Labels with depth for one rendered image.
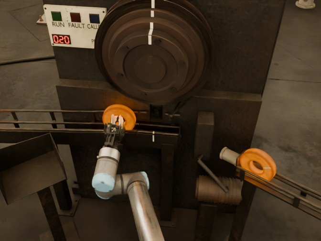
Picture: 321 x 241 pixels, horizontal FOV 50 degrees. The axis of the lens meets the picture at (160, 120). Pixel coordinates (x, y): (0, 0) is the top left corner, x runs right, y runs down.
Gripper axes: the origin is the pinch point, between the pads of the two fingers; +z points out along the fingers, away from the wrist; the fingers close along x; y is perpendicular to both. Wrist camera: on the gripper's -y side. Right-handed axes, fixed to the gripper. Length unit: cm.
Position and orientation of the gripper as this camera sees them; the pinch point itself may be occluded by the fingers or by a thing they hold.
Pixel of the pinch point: (118, 115)
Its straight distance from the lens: 164.2
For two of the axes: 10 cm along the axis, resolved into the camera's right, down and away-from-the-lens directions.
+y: -0.3, -5.5, -8.3
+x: -9.9, -0.7, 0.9
